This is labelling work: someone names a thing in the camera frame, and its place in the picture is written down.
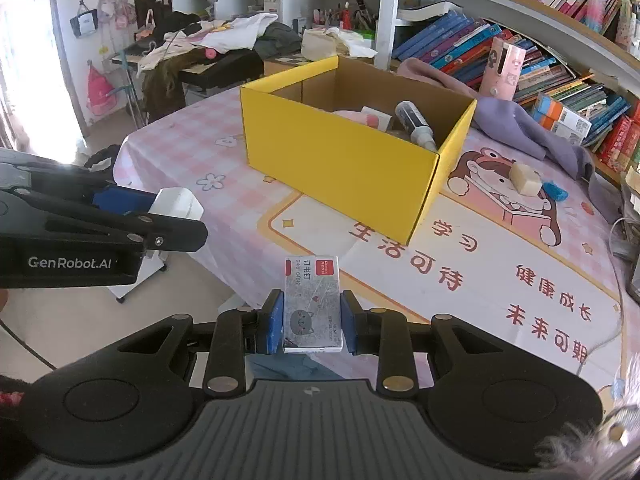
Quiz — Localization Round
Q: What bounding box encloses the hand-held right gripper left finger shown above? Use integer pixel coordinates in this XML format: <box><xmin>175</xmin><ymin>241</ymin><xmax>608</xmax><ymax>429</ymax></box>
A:
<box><xmin>65</xmin><ymin>288</ymin><xmax>286</xmax><ymax>396</ymax></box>

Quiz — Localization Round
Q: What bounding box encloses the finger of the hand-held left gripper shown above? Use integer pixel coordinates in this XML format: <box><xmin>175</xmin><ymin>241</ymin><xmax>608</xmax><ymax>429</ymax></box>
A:
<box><xmin>0</xmin><ymin>189</ymin><xmax>209</xmax><ymax>257</ymax></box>
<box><xmin>0</xmin><ymin>149</ymin><xmax>160</xmax><ymax>215</ymax></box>

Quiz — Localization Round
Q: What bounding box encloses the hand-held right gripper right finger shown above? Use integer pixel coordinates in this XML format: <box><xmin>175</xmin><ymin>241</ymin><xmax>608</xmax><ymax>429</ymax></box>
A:
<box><xmin>341</xmin><ymin>289</ymin><xmax>556</xmax><ymax>396</ymax></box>

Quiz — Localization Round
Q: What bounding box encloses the grey staple box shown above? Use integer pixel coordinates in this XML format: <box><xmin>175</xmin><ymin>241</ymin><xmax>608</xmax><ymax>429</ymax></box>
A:
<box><xmin>282</xmin><ymin>256</ymin><xmax>345</xmax><ymax>353</ymax></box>

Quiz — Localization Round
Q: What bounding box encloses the small white plastic item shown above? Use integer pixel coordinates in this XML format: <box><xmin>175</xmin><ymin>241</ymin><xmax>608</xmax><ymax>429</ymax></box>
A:
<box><xmin>150</xmin><ymin>187</ymin><xmax>205</xmax><ymax>221</ymax></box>

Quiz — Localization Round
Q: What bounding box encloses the yellow cardboard box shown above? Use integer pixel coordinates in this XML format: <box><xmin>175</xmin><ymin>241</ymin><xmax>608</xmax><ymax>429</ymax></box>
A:
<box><xmin>240</xmin><ymin>55</ymin><xmax>478</xmax><ymax>247</ymax></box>

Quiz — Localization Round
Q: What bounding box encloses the pink pig plush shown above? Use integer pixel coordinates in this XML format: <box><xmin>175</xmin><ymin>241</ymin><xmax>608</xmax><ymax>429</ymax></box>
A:
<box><xmin>332</xmin><ymin>109</ymin><xmax>381</xmax><ymax>128</ymax></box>

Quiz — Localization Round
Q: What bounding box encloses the small white box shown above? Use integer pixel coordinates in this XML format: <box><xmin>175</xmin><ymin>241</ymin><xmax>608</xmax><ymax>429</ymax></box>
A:
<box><xmin>360</xmin><ymin>106</ymin><xmax>394</xmax><ymax>131</ymax></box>

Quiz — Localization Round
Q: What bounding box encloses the black glue bottle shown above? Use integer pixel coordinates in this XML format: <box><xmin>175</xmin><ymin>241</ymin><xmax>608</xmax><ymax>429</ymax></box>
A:
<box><xmin>395</xmin><ymin>101</ymin><xmax>440</xmax><ymax>152</ymax></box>

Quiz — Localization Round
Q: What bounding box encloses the white rolling cart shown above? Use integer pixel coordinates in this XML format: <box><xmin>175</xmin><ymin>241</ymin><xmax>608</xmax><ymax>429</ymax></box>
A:
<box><xmin>116</xmin><ymin>252</ymin><xmax>168</xmax><ymax>305</ymax></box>

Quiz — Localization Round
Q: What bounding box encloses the dark brown garment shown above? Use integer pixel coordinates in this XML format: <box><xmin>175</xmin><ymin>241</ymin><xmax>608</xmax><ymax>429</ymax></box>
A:
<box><xmin>141</xmin><ymin>52</ymin><xmax>201</xmax><ymax>121</ymax></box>

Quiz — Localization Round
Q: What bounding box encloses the navy tote bag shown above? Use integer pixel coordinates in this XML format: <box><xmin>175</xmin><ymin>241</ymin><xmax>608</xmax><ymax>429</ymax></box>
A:
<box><xmin>69</xmin><ymin>0</ymin><xmax>98</xmax><ymax>38</ymax></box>

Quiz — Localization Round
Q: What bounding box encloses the pink hanging bag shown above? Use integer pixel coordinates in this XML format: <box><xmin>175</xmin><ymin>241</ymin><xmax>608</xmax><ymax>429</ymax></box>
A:
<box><xmin>97</xmin><ymin>0</ymin><xmax>137</xmax><ymax>31</ymax></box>

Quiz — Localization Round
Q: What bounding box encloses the white clothes pile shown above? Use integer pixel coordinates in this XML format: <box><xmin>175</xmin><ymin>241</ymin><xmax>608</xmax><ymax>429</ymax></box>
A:
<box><xmin>137</xmin><ymin>12</ymin><xmax>278</xmax><ymax>71</ymax></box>

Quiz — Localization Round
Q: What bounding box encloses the wooden box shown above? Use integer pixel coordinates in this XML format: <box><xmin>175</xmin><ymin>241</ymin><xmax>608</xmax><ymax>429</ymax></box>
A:
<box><xmin>263</xmin><ymin>55</ymin><xmax>321</xmax><ymax>77</ymax></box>

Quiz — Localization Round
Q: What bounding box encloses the cream eraser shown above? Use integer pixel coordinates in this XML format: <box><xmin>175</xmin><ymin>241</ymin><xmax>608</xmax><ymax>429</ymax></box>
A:
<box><xmin>509</xmin><ymin>161</ymin><xmax>543</xmax><ymax>196</ymax></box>

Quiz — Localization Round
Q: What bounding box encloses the cream tissue box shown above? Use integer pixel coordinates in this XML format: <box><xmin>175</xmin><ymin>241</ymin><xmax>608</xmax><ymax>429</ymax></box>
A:
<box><xmin>301</xmin><ymin>27</ymin><xmax>378</xmax><ymax>63</ymax></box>

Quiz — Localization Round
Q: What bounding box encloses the purple cloth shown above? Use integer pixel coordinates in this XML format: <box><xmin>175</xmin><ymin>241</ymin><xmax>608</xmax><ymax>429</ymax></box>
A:
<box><xmin>397</xmin><ymin>57</ymin><xmax>621</xmax><ymax>223</ymax></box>

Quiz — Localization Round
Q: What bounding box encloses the fuzzy pink grey garment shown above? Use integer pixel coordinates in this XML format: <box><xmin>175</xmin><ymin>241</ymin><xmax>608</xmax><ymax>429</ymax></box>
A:
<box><xmin>535</xmin><ymin>400</ymin><xmax>640</xmax><ymax>471</ymax></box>

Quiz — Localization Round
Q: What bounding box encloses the white orange carton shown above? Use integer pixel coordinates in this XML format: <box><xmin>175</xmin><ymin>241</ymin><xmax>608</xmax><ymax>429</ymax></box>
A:
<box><xmin>530</xmin><ymin>94</ymin><xmax>592</xmax><ymax>146</ymax></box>

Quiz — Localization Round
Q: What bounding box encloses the pink cylindrical holder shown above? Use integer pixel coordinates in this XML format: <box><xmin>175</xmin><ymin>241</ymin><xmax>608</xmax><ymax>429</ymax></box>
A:
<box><xmin>481</xmin><ymin>36</ymin><xmax>527</xmax><ymax>101</ymax></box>

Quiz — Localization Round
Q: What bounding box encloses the row of blue books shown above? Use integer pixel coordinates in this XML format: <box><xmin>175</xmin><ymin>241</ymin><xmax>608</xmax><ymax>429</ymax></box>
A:
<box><xmin>392</xmin><ymin>10</ymin><xmax>631</xmax><ymax>126</ymax></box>

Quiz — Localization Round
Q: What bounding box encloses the row of red books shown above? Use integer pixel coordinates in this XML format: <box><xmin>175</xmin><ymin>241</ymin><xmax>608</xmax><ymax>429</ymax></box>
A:
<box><xmin>595</xmin><ymin>110</ymin><xmax>640</xmax><ymax>171</ymax></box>

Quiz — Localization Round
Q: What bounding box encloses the pink gradient bottle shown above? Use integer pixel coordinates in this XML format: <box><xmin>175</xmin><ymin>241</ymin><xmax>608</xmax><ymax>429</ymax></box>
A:
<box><xmin>585</xmin><ymin>0</ymin><xmax>608</xmax><ymax>36</ymax></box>

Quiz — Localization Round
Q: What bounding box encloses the white cable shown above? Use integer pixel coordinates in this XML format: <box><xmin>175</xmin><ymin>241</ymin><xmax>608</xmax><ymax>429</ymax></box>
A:
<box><xmin>607</xmin><ymin>217</ymin><xmax>632</xmax><ymax>376</ymax></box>

